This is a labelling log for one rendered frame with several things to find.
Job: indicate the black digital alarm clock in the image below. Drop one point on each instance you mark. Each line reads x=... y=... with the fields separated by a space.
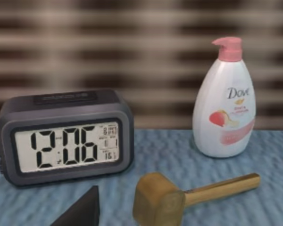
x=66 y=139

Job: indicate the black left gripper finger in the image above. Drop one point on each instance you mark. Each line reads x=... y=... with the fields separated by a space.
x=85 y=209

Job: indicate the wooden mallet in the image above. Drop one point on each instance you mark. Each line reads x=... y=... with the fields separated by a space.
x=162 y=197

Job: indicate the white Dove pump bottle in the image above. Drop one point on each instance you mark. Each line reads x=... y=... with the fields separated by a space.
x=224 y=117

